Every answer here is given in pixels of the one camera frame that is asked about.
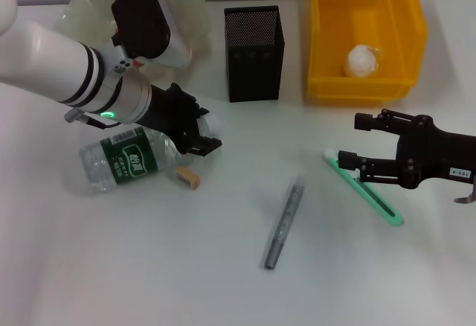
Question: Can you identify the mint green utility knife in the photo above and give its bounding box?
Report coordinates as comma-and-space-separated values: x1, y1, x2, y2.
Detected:
321, 148, 405, 227

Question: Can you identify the small tan eraser block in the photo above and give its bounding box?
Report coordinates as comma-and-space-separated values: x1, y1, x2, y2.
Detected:
174, 164, 202, 190

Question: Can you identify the white paper ball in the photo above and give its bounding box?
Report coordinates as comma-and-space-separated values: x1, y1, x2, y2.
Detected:
341, 44, 383, 78

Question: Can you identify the clear green label water bottle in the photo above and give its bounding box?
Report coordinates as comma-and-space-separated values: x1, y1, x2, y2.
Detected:
79, 112, 224, 195

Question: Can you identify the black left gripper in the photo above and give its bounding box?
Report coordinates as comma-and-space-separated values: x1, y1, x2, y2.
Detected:
143, 83, 223, 156

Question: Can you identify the yellow plastic storage bin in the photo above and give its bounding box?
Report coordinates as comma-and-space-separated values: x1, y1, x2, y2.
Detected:
306, 0, 428, 108

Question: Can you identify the translucent glass fruit plate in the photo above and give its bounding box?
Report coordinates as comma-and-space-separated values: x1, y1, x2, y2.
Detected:
55, 0, 209, 81

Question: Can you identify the grey marker pen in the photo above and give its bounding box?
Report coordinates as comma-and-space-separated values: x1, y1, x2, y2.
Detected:
263, 183, 306, 270

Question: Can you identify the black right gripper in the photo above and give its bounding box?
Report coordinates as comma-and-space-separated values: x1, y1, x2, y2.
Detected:
338, 109, 476, 190

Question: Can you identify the black mesh pen holder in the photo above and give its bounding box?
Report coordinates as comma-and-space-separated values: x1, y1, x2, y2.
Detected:
224, 4, 286, 103

